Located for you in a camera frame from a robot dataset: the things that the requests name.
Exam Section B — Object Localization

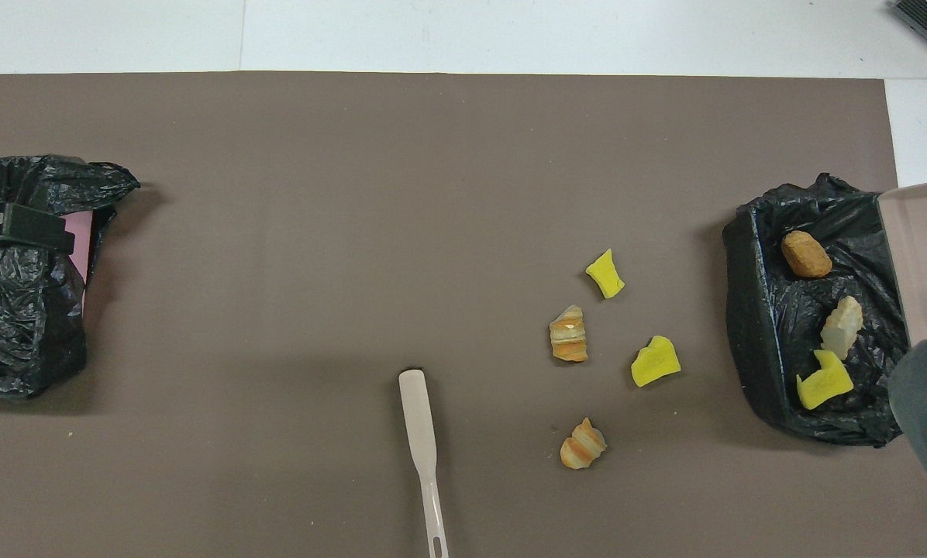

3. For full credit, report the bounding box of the beige hand brush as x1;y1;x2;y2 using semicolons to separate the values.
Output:
398;370;450;558

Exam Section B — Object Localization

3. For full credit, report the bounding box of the orange striped croissant toy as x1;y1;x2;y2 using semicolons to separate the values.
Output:
549;305;590;363
560;417;608;470

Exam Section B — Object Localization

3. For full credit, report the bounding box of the small yellow sponge wedge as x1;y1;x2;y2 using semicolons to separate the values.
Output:
585;248;626;300

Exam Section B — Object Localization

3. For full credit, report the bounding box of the large yellow sponge piece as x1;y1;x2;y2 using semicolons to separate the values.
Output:
630;335;682;388

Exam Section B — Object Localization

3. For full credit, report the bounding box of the brown sponge chunk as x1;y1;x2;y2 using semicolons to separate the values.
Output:
781;230;833;279

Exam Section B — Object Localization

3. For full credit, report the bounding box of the green and yellow sponge piece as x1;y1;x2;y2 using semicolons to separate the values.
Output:
796;349;855;411

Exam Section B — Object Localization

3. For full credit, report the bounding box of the cream sponge chunk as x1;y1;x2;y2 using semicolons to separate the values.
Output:
820;295;864;361

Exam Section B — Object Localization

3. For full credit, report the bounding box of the beige plastic dustpan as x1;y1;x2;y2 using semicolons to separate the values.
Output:
877;178;927;350

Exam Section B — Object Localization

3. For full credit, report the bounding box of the pink bin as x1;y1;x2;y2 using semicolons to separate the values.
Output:
53;212;94;286

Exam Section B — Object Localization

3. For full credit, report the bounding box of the black bag over pink bin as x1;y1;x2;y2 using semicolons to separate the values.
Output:
0;153;141;400

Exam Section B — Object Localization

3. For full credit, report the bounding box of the black bag lined bin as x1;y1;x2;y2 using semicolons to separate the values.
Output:
722;172;927;447

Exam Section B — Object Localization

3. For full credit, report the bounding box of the brown table mat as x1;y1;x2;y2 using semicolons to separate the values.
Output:
0;71;927;558

